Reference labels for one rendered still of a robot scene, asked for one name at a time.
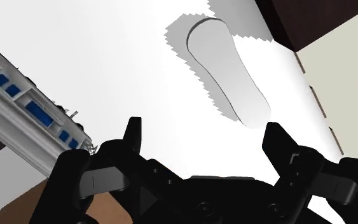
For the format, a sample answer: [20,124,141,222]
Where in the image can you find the white oblong flat object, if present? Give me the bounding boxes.
[186,17,272,129]

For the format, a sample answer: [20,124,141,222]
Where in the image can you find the white and blue figure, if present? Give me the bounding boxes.
[0,35,98,179]

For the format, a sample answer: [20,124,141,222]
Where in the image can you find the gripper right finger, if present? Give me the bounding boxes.
[261,122,358,224]

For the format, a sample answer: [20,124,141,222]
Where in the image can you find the white table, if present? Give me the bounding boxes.
[0,0,345,224]

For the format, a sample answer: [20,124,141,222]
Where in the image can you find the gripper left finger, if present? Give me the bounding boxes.
[29,116,183,224]

